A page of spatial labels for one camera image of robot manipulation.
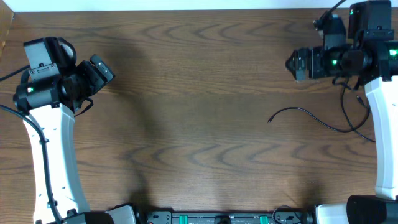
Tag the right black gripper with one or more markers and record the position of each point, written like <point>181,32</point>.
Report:
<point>314,55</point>

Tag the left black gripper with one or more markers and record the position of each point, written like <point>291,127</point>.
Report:
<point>99,79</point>

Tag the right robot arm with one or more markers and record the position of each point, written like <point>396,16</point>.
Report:
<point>367,49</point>

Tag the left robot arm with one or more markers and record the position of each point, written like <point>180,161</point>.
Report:
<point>48,98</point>

